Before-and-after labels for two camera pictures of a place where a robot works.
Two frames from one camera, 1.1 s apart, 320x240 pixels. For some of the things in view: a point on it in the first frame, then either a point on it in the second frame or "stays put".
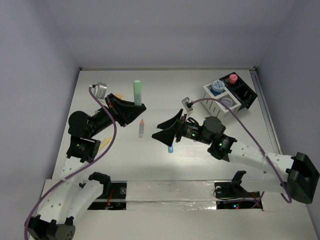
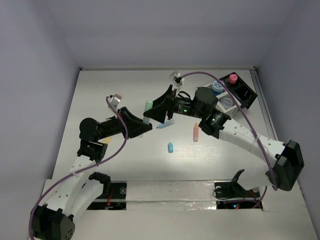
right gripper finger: [167, 136] -> [158, 112]
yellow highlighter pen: [104, 143] stays put
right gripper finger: [169, 123] -> [158, 101]
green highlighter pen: [137, 92] -> [148, 106]
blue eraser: [170, 149] stays put
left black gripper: [127, 111] -> [135, 126]
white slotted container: [216, 108] stays put
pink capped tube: [233, 78] stays put
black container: [244, 95] stays put
